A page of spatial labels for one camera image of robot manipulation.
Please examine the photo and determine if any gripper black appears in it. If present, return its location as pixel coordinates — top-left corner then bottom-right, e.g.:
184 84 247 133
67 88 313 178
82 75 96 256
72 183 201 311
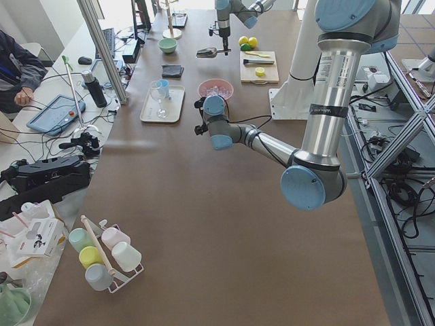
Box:
193 97 209 136
209 20 230 56

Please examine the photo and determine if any steel ice scoop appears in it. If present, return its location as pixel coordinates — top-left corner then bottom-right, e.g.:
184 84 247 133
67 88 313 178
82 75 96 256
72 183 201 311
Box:
196 47 228 58

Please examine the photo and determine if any pink bowl of ice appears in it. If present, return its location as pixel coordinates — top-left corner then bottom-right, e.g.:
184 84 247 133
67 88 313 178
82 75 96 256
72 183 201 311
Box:
198 79 234 100

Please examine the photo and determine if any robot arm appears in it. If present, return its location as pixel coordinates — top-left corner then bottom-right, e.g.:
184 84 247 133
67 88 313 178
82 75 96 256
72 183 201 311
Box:
194 1 401 211
209 0 275 56

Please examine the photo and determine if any blue cup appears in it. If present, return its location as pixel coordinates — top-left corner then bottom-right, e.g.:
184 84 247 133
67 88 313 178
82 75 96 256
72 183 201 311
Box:
158 79 170 98

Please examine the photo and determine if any white cup rack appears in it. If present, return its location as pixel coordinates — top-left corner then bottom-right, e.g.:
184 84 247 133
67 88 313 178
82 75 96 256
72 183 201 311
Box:
69 215 145 294

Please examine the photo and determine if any yellow lemon upper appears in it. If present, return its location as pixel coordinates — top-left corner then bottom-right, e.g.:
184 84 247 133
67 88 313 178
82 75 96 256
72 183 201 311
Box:
239 36 249 46

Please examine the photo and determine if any yellow lemon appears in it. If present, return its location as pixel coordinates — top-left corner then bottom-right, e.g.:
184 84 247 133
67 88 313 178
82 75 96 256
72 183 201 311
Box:
239 36 249 46
248 37 258 48

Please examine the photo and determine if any green lime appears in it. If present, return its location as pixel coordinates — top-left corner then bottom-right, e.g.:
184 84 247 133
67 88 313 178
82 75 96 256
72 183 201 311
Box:
240 43 251 52

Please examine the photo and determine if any yellow lemon lower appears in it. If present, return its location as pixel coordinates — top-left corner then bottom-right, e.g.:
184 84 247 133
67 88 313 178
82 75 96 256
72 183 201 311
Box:
248 37 258 48

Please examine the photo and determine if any yellow plastic knife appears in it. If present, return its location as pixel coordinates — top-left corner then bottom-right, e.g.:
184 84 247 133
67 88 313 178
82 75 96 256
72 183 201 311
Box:
244 51 271 58

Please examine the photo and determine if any cream serving tray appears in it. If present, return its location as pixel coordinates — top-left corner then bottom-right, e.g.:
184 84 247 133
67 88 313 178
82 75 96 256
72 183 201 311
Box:
139 86 185 123

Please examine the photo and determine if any bamboo cutting board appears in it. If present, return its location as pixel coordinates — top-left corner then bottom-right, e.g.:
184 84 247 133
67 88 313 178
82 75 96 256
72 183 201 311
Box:
240 51 279 84

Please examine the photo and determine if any wooden glass stand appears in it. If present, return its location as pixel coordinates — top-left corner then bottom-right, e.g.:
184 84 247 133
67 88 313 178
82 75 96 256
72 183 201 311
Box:
159 0 182 39

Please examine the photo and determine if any half lemon slice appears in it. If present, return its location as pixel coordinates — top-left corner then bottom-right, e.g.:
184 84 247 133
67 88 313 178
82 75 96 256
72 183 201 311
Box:
255 67 265 76

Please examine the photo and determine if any clear wine glass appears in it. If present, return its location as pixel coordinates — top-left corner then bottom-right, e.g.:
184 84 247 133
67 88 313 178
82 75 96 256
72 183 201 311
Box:
150 80 167 118

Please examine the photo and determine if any mint green bowl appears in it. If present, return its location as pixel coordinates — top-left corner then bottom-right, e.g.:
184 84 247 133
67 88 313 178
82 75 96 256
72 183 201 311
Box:
158 38 177 54

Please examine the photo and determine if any grey folded cloth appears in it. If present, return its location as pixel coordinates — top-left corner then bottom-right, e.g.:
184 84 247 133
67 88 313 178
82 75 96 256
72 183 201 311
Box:
162 65 184 79

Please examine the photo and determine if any black thermos bottle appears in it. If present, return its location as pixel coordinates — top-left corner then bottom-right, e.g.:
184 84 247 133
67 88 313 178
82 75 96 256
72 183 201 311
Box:
81 70 107 108

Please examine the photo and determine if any blue teach pendant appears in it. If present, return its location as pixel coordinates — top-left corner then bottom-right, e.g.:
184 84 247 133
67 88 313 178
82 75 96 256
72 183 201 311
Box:
27 94 78 136

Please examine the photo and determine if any black equipment case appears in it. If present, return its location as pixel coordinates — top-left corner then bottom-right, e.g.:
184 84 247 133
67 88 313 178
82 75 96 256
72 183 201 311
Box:
1 156 90 221

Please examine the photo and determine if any seated person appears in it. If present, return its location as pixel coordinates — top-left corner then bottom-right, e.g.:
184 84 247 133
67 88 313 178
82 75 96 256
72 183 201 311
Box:
1 31 48 114

